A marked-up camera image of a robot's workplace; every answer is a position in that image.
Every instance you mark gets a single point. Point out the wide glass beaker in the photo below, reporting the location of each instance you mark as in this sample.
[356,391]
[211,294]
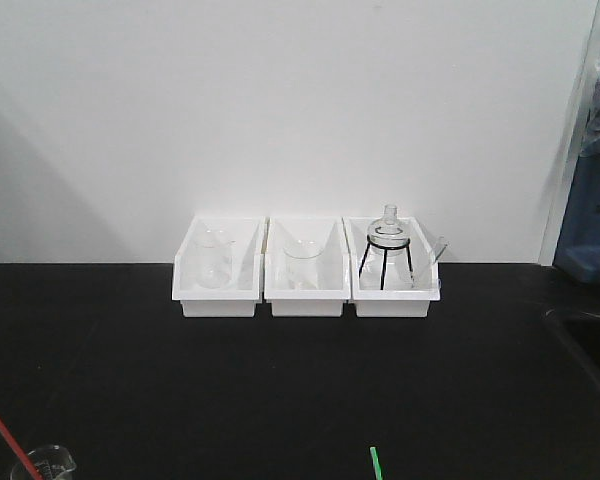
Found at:
[301,264]

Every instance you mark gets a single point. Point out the glass test tube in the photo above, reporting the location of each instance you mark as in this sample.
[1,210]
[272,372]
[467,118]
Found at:
[424,277]

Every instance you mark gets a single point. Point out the black wire tripod stand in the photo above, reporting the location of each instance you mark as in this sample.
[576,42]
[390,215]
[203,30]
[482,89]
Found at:
[379,256]

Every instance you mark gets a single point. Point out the tall glass beaker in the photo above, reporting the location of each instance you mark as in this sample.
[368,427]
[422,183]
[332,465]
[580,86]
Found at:
[214,260]

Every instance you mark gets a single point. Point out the left white plastic bin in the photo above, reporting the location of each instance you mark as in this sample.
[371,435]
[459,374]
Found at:
[244,292]

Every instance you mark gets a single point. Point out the glass beaker front left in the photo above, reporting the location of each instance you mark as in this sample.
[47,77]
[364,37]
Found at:
[53,462]

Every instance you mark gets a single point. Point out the round glass flask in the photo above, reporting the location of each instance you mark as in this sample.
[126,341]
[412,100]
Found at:
[389,231]

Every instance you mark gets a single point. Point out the middle white plastic bin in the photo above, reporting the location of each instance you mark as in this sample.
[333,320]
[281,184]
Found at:
[334,274]

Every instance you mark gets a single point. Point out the white plastic bin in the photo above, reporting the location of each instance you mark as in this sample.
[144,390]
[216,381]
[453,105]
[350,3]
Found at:
[244,292]
[334,274]
[398,298]

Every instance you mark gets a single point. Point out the right white plastic bin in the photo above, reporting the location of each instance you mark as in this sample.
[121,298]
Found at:
[398,298]

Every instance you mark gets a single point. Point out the green plastic spoon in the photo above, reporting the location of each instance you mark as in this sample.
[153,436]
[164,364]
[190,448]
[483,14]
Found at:
[376,465]

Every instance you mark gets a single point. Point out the red plastic spoon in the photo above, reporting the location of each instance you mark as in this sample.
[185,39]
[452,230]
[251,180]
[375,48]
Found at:
[20,454]

